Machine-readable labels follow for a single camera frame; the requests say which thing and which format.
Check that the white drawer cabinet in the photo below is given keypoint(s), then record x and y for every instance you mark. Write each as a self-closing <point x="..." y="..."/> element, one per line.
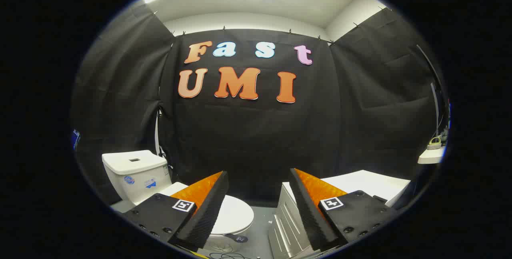
<point x="360" y="181"/>

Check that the white toilet lid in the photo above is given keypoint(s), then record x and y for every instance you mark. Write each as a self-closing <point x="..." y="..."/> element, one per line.
<point x="236" y="215"/>

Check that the white toilet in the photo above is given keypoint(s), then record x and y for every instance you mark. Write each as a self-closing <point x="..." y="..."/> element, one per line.
<point x="136" y="175"/>

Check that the small greenish object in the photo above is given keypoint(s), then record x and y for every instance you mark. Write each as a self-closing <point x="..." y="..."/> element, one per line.
<point x="434" y="143"/>

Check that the black backdrop cloth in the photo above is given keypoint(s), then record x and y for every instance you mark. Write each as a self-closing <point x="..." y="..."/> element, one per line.
<point x="256" y="139"/>

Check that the blue object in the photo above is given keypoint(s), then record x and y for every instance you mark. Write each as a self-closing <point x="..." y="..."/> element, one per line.
<point x="75" y="139"/>

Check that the white shelf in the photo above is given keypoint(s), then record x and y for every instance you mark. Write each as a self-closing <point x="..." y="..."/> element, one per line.
<point x="431" y="156"/>

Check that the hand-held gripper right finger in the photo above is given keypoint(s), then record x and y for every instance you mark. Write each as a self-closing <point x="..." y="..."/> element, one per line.
<point x="310" y="215"/>

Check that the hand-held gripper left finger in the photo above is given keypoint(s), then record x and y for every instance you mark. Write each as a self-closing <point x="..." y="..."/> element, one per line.
<point x="204" y="215"/>

